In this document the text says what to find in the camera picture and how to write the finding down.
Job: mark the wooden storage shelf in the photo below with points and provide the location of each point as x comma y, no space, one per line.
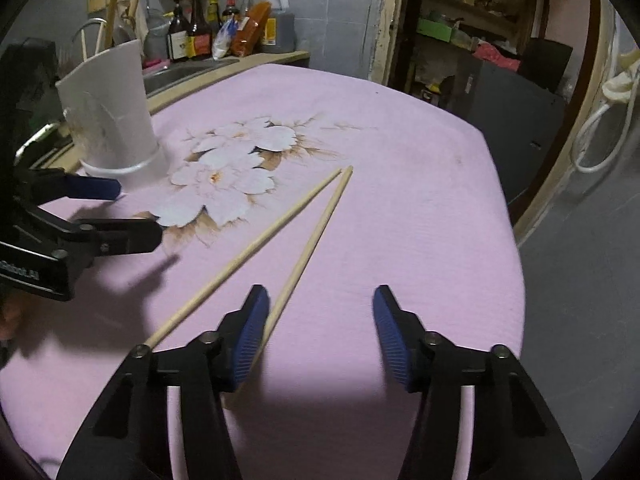
480,12

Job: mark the red cloth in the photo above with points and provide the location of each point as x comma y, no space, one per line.
495,55

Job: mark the large dark vinegar jug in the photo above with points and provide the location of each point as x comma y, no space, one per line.
280,25

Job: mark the red-capped dark sauce bottle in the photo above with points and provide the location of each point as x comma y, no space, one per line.
230,10

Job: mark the steel sink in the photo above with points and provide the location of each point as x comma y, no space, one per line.
185,72

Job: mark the metal faucet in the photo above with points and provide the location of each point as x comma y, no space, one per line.
92,22

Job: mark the yellow-capped sauce bottle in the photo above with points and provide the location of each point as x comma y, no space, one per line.
214,12

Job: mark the green box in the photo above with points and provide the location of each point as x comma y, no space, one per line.
434,29

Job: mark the dark grey cabinet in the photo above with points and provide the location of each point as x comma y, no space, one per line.
505,120

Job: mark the white and blue packet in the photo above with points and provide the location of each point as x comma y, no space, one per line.
222,40

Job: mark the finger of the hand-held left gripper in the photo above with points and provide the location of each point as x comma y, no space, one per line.
130,237
95,189

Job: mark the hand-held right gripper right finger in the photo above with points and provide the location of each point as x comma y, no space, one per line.
392,340

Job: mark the grey plastic container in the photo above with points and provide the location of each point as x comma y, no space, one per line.
158,35

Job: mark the dark sauce bottle red label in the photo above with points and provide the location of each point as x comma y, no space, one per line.
199,27

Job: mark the dark bottle with white label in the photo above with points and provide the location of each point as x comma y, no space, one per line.
178,35

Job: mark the white utensil holder cup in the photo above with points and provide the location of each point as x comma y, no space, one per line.
110,115

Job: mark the wooden door frame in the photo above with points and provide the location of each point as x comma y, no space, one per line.
387,10

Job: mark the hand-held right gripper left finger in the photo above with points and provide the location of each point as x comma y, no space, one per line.
250,340

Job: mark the hanging white gloves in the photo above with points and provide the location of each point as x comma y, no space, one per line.
625,77

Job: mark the small yellow-capped bottle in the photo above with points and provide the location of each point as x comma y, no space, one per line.
246,4

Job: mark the pink floral tablecloth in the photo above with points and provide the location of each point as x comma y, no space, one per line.
400,210

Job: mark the black box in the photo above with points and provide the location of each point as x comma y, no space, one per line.
547,62

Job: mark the beige kitchen counter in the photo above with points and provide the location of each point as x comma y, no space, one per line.
260,58

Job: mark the orange seasoning packet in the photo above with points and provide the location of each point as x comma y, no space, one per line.
250,30

